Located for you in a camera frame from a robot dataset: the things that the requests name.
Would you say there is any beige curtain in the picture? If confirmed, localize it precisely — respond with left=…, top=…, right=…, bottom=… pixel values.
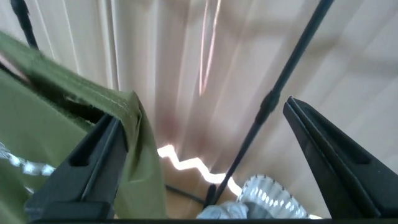
left=0, top=0, right=398, bottom=218

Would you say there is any white laundry basket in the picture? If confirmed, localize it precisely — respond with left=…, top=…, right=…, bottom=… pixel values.
left=236, top=173, right=310, bottom=219

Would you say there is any pale grey garment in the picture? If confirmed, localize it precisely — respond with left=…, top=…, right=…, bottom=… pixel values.
left=195, top=200, right=249, bottom=220

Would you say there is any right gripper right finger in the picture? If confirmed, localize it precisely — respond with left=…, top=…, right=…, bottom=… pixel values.
left=282, top=95, right=398, bottom=219

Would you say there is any black clothes rack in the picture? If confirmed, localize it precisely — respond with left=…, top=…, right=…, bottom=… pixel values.
left=9, top=0, right=336, bottom=208

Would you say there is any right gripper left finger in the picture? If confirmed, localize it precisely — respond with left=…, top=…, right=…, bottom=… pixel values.
left=24, top=113, right=129, bottom=219

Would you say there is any green printed shirt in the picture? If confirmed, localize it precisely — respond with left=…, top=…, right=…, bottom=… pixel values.
left=0, top=30, right=169, bottom=220

